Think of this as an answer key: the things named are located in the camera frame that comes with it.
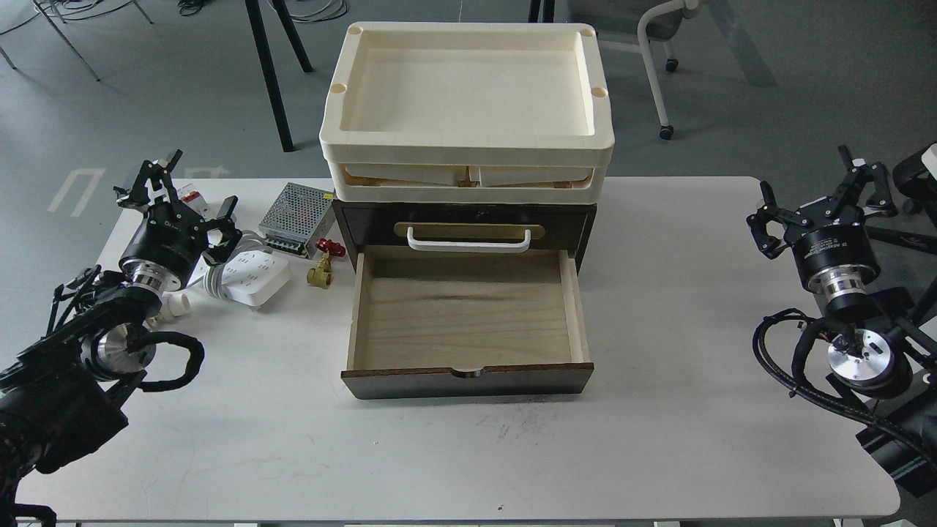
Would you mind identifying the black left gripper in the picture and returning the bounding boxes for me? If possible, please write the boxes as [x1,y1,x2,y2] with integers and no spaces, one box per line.
[113,150,243,283]

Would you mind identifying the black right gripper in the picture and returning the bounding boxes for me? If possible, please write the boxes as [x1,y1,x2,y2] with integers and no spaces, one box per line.
[746,144,899,294]

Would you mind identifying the white power strip with cable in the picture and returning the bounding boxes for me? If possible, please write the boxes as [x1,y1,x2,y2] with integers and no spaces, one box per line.
[188,230,291,310]

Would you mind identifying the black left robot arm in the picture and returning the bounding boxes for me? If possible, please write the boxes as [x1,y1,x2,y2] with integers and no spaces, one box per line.
[1,151,242,526]

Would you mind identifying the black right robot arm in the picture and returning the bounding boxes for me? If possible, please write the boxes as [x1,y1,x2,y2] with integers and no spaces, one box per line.
[747,146,936,497]

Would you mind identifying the white red circuit breaker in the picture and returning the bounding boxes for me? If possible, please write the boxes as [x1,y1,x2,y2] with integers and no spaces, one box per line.
[177,183,214,220]

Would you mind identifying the white pipe valve fitting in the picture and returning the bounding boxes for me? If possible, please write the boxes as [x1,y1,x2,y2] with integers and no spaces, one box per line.
[144,293,191,330]

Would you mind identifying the metal mesh power supply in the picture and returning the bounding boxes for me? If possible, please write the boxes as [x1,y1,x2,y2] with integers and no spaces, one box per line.
[258,182,335,259]

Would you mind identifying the cream plastic tray lower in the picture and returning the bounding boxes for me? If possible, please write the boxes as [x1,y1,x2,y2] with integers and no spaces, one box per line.
[329,162,606,204]

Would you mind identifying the cream plastic tray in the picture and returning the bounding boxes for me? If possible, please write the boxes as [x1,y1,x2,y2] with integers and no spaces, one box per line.
[319,21,615,167]
[329,162,606,204]

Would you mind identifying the grey metal chair legs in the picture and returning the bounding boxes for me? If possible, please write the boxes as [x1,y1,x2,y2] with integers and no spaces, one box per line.
[0,0,154,83]

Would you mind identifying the white office chair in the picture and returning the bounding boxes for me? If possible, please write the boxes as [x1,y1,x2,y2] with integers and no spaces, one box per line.
[571,0,702,141]

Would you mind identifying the open wooden drawer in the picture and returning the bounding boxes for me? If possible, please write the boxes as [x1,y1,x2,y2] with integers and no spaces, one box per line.
[341,246,594,400]

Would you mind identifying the cream plastic tray top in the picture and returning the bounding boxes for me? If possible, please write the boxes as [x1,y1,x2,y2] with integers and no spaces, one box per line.
[319,21,615,167]

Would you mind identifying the brass valve red handle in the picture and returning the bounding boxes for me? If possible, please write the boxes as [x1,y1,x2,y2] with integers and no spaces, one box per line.
[307,238,347,289]

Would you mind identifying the black table leg frame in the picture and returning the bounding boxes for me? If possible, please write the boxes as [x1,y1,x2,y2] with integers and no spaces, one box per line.
[244,0,314,153]

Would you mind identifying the white drawer handle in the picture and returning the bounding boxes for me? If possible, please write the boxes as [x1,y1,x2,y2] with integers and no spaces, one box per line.
[407,227,532,254]

